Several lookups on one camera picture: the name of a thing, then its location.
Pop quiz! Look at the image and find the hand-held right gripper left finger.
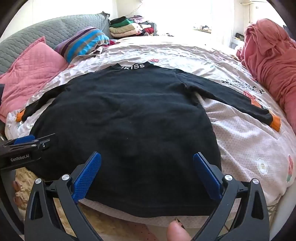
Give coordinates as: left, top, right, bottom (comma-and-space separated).
24, 152, 103, 241

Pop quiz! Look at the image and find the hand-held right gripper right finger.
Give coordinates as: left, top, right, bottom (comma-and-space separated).
192, 152, 271, 241

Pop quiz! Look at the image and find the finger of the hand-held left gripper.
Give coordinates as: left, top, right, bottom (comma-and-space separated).
2, 136, 36, 148
30, 133, 56, 152

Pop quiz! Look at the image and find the black sweater with orange cuffs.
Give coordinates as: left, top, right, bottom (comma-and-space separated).
16, 62, 281, 218

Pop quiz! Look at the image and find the stack of folded clothes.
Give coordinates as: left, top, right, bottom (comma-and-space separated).
109, 16, 155, 39

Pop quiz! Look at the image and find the small pink clothes pile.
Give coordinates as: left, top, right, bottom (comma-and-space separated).
193, 23, 212, 33

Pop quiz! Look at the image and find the person's left hand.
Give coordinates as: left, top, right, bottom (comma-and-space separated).
12, 180, 26, 209

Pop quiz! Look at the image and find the person's right hand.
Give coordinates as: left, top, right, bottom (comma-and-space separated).
166, 220, 192, 241

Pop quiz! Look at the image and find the beige fuzzy rug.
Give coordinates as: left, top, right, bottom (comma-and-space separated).
14, 166, 167, 241

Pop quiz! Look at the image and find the pink strawberry printed blanket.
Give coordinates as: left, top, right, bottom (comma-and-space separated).
5, 36, 296, 232

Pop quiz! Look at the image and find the pink quilted pillow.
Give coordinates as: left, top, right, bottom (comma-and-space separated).
0, 36, 70, 123

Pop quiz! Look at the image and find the striped purple blue pillow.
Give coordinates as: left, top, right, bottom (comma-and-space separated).
54, 27, 110, 63

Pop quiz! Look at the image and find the light patterned cloth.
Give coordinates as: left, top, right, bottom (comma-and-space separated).
94, 46, 112, 56

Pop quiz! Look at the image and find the grey quilted headboard cover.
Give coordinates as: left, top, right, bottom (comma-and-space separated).
0, 11, 111, 75

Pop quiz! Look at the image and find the crumpled pink blanket heap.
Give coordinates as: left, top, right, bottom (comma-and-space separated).
236, 19, 296, 135

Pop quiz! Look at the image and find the white desk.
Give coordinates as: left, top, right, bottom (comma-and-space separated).
231, 34, 246, 48

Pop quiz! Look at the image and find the dark furniture frame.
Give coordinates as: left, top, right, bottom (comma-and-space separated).
148, 21, 159, 36

